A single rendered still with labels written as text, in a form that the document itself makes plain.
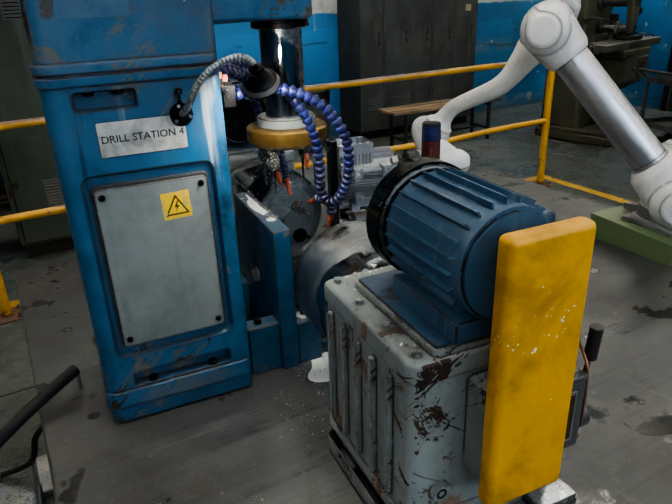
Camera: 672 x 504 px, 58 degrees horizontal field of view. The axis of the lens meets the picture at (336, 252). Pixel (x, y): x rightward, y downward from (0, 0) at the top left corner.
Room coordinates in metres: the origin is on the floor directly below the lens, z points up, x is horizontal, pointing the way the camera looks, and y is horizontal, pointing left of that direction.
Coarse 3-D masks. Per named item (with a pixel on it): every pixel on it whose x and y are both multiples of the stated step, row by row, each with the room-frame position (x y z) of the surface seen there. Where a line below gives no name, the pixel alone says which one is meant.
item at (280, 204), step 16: (256, 160) 1.69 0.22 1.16; (240, 176) 1.62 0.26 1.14; (256, 176) 1.56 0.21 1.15; (272, 176) 1.55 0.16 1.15; (240, 192) 1.54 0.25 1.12; (256, 192) 1.53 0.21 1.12; (272, 192) 1.55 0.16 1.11; (304, 192) 1.59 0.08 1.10; (272, 208) 1.55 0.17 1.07; (288, 208) 1.57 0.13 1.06; (304, 208) 1.55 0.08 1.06; (320, 208) 1.61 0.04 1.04; (288, 224) 1.56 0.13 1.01; (304, 224) 1.58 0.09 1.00; (304, 240) 1.59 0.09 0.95
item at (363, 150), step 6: (354, 138) 2.02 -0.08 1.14; (360, 138) 2.01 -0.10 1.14; (366, 138) 1.99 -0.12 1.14; (354, 144) 1.91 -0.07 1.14; (360, 144) 1.92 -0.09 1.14; (366, 144) 1.93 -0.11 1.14; (372, 144) 1.93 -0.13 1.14; (342, 150) 1.90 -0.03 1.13; (354, 150) 1.91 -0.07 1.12; (360, 150) 1.92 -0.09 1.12; (366, 150) 1.93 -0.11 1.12; (372, 150) 1.93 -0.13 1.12; (342, 156) 1.90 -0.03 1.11; (360, 156) 1.92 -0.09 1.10; (366, 156) 1.93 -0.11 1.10; (372, 156) 1.93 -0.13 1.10; (342, 162) 1.90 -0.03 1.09; (360, 162) 1.92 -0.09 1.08; (366, 162) 1.93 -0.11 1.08
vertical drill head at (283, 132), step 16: (272, 32) 1.31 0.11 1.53; (288, 32) 1.31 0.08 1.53; (272, 48) 1.31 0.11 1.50; (288, 48) 1.31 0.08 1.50; (272, 64) 1.31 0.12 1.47; (288, 64) 1.31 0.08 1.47; (288, 80) 1.31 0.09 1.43; (272, 96) 1.31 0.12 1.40; (272, 112) 1.31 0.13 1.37; (288, 112) 1.31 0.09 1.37; (256, 128) 1.32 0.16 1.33; (272, 128) 1.29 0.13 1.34; (288, 128) 1.29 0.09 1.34; (304, 128) 1.30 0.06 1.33; (320, 128) 1.31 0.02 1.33; (256, 144) 1.29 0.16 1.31; (272, 144) 1.26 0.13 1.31; (288, 144) 1.26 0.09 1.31; (304, 144) 1.27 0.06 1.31; (272, 160) 1.29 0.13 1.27; (304, 176) 1.40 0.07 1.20
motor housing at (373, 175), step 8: (376, 152) 1.96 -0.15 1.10; (384, 152) 1.96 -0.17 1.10; (392, 152) 1.97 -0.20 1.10; (376, 160) 1.94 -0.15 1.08; (384, 160) 1.95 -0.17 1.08; (368, 168) 1.91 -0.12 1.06; (376, 168) 1.90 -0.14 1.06; (392, 168) 1.94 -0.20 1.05; (368, 176) 1.89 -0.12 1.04; (376, 176) 1.91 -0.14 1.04; (352, 184) 1.87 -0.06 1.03; (360, 184) 1.89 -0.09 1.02; (368, 184) 1.89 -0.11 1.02; (376, 184) 1.89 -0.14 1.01; (352, 192) 1.87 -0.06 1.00; (368, 192) 1.89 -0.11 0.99; (368, 200) 1.93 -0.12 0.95
